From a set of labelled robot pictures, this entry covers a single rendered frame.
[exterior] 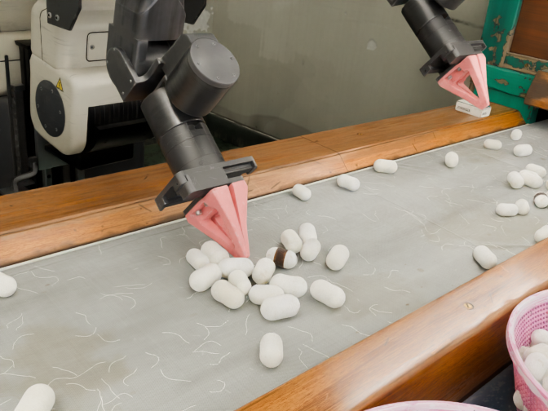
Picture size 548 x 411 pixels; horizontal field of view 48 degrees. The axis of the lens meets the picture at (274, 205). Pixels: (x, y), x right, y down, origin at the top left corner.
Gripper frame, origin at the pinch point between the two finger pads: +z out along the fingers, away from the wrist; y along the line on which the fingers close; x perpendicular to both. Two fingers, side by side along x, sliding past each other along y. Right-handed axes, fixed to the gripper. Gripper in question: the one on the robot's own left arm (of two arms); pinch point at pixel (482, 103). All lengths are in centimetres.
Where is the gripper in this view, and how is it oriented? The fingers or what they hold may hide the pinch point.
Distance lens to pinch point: 99.6
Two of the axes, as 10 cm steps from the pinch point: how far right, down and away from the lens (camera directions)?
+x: -5.0, 4.7, 7.3
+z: 4.6, 8.6, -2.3
